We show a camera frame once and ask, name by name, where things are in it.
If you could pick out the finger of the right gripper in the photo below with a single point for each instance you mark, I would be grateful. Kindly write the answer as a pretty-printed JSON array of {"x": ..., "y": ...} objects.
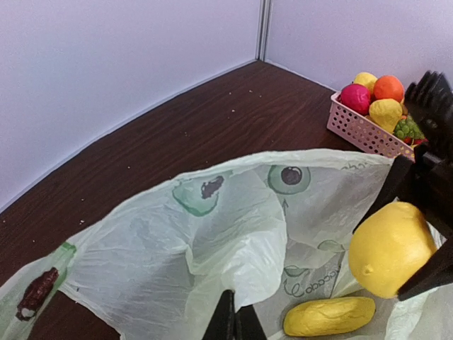
[
  {"x": 398, "y": 184},
  {"x": 426, "y": 276}
]

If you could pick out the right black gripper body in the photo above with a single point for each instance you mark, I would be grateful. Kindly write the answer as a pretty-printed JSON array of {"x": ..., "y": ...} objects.
[{"x": 429, "y": 102}]

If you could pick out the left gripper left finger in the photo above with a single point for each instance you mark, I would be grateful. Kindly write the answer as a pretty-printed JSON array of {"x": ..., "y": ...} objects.
[{"x": 221, "y": 325}]

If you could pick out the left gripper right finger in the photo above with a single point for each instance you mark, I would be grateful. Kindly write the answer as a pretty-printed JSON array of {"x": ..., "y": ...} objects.
[{"x": 247, "y": 325}]

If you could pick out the yellow lemon toy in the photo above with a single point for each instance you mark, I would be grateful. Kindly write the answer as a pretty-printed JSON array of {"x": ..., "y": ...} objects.
[
  {"x": 386, "y": 113},
  {"x": 389, "y": 247}
]

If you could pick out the yellow mango toy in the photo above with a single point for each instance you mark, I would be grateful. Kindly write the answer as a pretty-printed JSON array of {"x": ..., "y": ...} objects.
[{"x": 329, "y": 317}]

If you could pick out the light green plastic bag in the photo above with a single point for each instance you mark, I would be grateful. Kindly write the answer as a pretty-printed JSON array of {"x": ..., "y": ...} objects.
[{"x": 275, "y": 228}]

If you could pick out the orange fruit in bag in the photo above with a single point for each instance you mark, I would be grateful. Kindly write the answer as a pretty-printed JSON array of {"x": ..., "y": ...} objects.
[{"x": 388, "y": 87}]

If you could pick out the pale yellow fruit toy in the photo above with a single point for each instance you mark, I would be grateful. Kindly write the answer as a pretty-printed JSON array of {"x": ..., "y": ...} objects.
[{"x": 367, "y": 80}]

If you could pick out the peach fruit in bag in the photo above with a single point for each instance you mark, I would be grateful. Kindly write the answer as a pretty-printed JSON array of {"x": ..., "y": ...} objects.
[{"x": 356, "y": 97}]

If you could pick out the green grapes toy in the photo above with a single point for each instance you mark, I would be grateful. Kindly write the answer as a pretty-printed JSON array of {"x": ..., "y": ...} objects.
[{"x": 408, "y": 131}]

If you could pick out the pink plastic basket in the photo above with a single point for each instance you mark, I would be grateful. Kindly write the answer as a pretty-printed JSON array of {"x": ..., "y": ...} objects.
[{"x": 363, "y": 133}]

